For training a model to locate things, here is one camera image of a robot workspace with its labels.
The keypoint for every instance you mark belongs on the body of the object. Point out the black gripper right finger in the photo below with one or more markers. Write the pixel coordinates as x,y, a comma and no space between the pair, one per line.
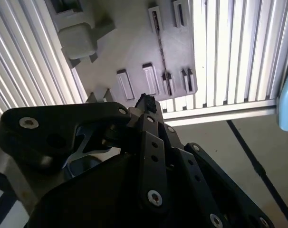
205,180

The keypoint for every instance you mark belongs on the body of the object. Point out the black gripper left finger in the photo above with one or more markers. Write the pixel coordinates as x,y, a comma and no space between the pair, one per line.
39,133

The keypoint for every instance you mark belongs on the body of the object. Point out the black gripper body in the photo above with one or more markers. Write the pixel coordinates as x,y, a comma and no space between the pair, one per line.
98,194

